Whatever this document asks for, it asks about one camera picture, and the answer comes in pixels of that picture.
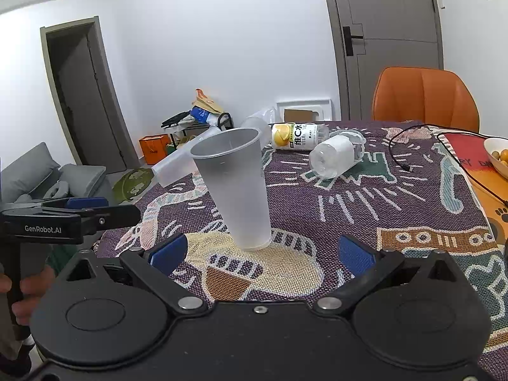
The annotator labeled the tan paper bag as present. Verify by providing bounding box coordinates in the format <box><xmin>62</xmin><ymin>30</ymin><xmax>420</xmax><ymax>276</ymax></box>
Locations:
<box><xmin>191</xmin><ymin>89</ymin><xmax>223</xmax><ymax>117</ymax></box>

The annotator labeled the orange chair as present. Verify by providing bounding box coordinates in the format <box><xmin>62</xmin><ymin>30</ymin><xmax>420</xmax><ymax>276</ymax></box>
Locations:
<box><xmin>371</xmin><ymin>66</ymin><xmax>481</xmax><ymax>133</ymax></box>

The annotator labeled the cardboard box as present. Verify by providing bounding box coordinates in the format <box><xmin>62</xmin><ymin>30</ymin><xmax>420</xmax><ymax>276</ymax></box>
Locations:
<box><xmin>283</xmin><ymin>109</ymin><xmax>322</xmax><ymax>123</ymax></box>

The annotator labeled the green floor mat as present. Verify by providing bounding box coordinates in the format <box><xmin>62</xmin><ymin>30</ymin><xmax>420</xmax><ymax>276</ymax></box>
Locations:
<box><xmin>112</xmin><ymin>167</ymin><xmax>154</xmax><ymax>204</ymax></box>

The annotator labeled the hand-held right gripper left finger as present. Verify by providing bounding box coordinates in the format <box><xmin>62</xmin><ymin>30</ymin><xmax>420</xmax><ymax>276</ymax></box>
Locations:
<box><xmin>63</xmin><ymin>233</ymin><xmax>209</xmax><ymax>314</ymax></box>

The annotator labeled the white flat box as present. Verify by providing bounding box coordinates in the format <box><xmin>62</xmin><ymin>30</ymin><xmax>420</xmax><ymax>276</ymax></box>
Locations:
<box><xmin>276</xmin><ymin>98</ymin><xmax>332</xmax><ymax>123</ymax></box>

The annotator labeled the frosted plastic cup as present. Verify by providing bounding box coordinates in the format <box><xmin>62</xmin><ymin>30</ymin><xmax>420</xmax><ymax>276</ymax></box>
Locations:
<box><xmin>240</xmin><ymin>110</ymin><xmax>275</xmax><ymax>148</ymax></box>
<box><xmin>152</xmin><ymin>126</ymin><xmax>223</xmax><ymax>187</ymax></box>
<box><xmin>190</xmin><ymin>128</ymin><xmax>273</xmax><ymax>252</ymax></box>

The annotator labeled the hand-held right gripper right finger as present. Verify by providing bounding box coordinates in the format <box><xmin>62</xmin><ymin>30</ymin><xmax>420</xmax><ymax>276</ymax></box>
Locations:
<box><xmin>315</xmin><ymin>234</ymin><xmax>465</xmax><ymax>314</ymax></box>

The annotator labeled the white label clear bottle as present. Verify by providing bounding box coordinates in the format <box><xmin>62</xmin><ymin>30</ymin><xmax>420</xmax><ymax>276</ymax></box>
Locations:
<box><xmin>309</xmin><ymin>129</ymin><xmax>368</xmax><ymax>180</ymax></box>

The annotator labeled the orange paper bag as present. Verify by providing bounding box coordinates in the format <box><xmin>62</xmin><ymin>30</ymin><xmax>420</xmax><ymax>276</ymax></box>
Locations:
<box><xmin>138</xmin><ymin>134</ymin><xmax>172</xmax><ymax>166</ymax></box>

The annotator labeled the orange printed mat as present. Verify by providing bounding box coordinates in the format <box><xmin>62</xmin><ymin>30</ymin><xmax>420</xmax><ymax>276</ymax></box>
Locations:
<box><xmin>438</xmin><ymin>132</ymin><xmax>508</xmax><ymax>243</ymax></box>

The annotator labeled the black rack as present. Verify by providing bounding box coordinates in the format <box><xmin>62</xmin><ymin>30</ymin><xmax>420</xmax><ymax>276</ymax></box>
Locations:
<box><xmin>160</xmin><ymin>110</ymin><xmax>235</xmax><ymax>144</ymax></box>

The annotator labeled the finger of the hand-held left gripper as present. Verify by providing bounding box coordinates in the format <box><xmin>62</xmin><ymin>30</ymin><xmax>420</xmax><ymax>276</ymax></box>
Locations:
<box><xmin>79</xmin><ymin>205</ymin><xmax>142</xmax><ymax>236</ymax></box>
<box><xmin>42</xmin><ymin>197</ymin><xmax>110</xmax><ymax>212</ymax></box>

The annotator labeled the black cable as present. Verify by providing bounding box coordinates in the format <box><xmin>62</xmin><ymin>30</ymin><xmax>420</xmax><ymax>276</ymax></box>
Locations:
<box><xmin>388</xmin><ymin>124</ymin><xmax>508</xmax><ymax>208</ymax></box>

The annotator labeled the person's left hand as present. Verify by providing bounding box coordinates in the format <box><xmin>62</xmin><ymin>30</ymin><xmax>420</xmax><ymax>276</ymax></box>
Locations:
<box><xmin>0</xmin><ymin>264</ymin><xmax>57</xmax><ymax>326</ymax></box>

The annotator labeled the yellow label drink bottle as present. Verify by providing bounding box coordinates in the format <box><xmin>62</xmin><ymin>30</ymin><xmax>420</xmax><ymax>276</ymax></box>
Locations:
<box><xmin>271</xmin><ymin>123</ymin><xmax>331</xmax><ymax>152</ymax></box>

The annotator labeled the grey sofa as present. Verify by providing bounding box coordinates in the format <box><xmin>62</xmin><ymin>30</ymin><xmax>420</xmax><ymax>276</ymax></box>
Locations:
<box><xmin>0</xmin><ymin>142</ymin><xmax>106</xmax><ymax>208</ymax></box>

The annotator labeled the black door handle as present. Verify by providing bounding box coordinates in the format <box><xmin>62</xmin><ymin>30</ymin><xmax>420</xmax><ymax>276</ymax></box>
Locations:
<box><xmin>342</xmin><ymin>26</ymin><xmax>364</xmax><ymax>57</ymax></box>

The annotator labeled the white bowl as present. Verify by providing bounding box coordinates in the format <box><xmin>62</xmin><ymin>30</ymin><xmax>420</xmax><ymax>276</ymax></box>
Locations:
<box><xmin>483</xmin><ymin>137</ymin><xmax>508</xmax><ymax>180</ymax></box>

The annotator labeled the grey door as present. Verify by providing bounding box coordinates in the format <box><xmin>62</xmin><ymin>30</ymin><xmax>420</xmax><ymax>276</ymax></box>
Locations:
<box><xmin>319</xmin><ymin>0</ymin><xmax>445</xmax><ymax>122</ymax></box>

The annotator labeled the printed blanket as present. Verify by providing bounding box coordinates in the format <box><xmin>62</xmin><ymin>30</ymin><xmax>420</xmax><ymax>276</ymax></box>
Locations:
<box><xmin>97</xmin><ymin>120</ymin><xmax>508</xmax><ymax>368</ymax></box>

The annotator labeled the dark brown door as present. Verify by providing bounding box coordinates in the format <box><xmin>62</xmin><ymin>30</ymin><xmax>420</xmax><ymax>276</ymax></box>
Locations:
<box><xmin>40</xmin><ymin>16</ymin><xmax>140</xmax><ymax>172</ymax></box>

